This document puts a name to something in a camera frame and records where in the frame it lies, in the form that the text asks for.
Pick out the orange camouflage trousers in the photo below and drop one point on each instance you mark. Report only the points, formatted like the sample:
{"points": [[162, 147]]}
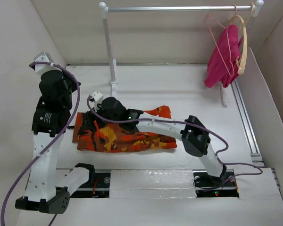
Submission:
{"points": [[92, 134]]}

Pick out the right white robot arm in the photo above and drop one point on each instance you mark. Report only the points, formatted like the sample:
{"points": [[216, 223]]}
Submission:
{"points": [[192, 133]]}

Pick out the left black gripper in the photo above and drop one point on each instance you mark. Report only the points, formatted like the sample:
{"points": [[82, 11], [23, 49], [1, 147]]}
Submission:
{"points": [[74, 84]]}

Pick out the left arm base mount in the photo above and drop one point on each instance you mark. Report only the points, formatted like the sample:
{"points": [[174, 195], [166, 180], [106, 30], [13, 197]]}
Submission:
{"points": [[100, 188]]}

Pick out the magenta hanging garment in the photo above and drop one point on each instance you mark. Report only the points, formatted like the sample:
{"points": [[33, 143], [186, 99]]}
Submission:
{"points": [[226, 80]]}

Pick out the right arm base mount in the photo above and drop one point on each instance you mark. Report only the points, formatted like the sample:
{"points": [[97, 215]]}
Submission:
{"points": [[205, 187]]}

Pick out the pink wire hanger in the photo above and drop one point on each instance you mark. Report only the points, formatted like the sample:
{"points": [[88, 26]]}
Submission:
{"points": [[222, 61]]}

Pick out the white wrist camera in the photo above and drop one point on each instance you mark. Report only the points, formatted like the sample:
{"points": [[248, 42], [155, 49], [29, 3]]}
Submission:
{"points": [[96, 98], [42, 63]]}

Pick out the white and silver clothes rack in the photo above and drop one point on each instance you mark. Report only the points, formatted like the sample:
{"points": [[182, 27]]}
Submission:
{"points": [[147, 46]]}

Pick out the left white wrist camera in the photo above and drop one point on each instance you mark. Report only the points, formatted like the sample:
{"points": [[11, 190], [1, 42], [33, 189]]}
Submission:
{"points": [[42, 63]]}

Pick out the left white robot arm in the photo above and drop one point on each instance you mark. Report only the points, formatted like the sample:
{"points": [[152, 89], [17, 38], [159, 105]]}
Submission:
{"points": [[52, 117]]}

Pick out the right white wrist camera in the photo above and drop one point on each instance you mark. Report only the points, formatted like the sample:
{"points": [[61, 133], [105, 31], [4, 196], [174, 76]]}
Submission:
{"points": [[96, 98]]}

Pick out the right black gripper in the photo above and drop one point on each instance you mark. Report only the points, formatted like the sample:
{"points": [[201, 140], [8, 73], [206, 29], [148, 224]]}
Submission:
{"points": [[90, 122]]}

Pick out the aluminium side rail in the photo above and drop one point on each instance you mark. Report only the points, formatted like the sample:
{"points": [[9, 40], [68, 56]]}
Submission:
{"points": [[247, 126]]}

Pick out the beige plastic hanger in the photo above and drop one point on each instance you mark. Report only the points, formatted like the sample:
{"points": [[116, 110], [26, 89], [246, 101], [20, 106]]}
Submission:
{"points": [[243, 42]]}

